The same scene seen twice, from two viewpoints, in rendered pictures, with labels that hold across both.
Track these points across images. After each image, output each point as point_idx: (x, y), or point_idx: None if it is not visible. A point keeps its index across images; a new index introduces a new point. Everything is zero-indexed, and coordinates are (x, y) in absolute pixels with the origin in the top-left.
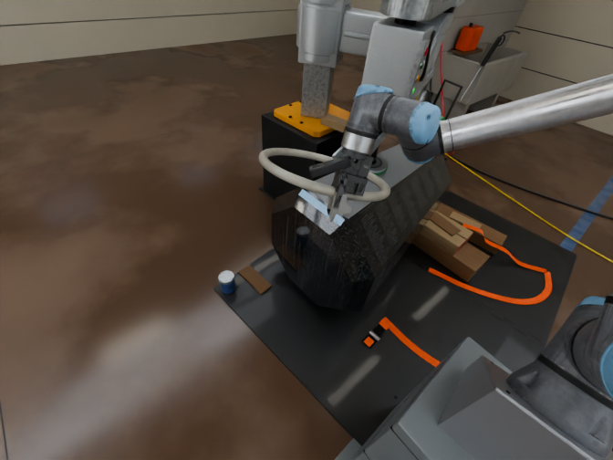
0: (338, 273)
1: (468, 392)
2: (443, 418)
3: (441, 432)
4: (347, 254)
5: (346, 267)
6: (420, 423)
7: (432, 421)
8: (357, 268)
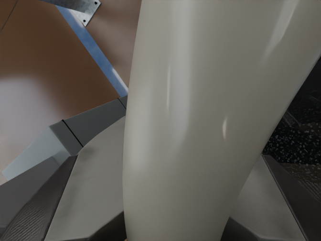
0: (289, 115)
1: (25, 195)
2: (46, 163)
3: (48, 156)
4: (307, 136)
5: (286, 128)
6: (50, 144)
7: (53, 154)
8: (280, 143)
